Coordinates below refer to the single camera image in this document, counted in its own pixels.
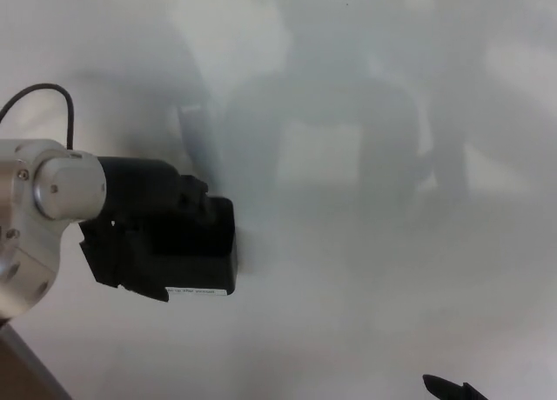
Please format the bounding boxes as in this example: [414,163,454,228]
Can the white whiteboard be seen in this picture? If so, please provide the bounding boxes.
[0,0,557,400]

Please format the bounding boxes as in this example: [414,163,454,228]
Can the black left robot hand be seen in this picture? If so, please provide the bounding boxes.
[78,156,219,303]

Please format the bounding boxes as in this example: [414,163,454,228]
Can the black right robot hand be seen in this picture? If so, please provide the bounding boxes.
[422,373,493,400]

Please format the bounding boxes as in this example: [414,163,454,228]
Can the black magnetic marker holder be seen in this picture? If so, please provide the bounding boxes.
[147,196,238,297]

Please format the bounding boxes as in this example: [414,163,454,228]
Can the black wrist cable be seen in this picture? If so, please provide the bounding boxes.
[0,83,76,151]

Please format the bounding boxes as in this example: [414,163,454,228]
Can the grey whiteboard frame edge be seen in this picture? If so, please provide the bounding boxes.
[0,323,73,400]

